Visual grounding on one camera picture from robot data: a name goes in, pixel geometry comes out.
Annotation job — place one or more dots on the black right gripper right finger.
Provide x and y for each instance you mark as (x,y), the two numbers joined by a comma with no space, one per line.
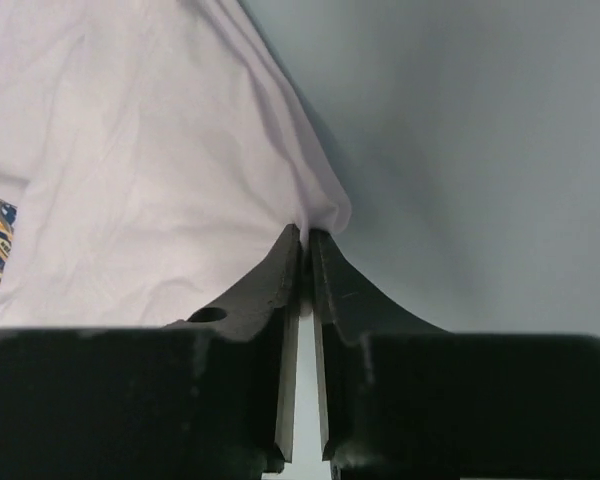
(400,398)

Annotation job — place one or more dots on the white graphic tank top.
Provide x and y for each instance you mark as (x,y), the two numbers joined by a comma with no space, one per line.
(151,153)

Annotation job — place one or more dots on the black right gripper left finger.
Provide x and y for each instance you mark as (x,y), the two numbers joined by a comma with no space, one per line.
(208,397)

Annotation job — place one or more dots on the light blue table mat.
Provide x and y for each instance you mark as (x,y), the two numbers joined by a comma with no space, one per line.
(467,136)

